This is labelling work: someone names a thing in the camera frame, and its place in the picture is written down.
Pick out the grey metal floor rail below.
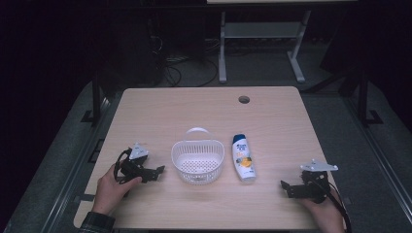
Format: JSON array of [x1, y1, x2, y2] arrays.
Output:
[[342, 95, 412, 224], [38, 91, 124, 233]]

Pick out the white metal table frame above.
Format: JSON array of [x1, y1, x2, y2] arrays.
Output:
[[218, 9, 313, 84]]

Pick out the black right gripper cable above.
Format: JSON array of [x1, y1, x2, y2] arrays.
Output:
[[326, 180, 353, 233]]

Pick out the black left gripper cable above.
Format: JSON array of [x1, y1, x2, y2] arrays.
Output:
[[113, 148, 133, 185]]

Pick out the white plastic basket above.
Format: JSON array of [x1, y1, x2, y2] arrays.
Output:
[[170, 126, 225, 186]]

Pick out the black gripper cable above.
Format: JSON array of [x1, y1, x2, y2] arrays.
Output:
[[113, 148, 133, 185], [326, 180, 353, 233]]

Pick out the black cables on floor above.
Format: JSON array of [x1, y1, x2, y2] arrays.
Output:
[[160, 53, 220, 88]]

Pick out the black metal stand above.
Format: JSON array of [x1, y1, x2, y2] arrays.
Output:
[[80, 69, 109, 124], [355, 69, 384, 126]]

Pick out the person's left hand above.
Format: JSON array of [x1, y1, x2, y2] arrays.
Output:
[[91, 163, 144, 216]]

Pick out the person's right hand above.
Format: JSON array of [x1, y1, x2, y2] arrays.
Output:
[[297, 188, 347, 233]]

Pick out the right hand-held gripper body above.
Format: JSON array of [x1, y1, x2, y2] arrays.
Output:
[[299, 157, 340, 205]]

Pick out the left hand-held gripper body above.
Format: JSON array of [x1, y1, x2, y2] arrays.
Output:
[[120, 142, 154, 184]]

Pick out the white shampoo bottle blue cap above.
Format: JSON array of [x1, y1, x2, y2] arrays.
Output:
[[231, 133, 258, 183]]

